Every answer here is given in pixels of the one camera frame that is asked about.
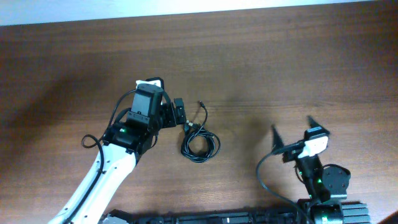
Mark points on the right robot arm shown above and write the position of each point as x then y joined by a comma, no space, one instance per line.
326,185

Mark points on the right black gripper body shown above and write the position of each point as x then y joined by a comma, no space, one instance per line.
307,163

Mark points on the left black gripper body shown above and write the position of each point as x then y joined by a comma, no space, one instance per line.
166,118

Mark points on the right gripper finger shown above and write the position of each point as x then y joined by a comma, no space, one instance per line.
316,127
277,142

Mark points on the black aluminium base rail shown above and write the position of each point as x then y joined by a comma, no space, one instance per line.
354,213

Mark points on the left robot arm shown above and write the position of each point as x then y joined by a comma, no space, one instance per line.
129,134

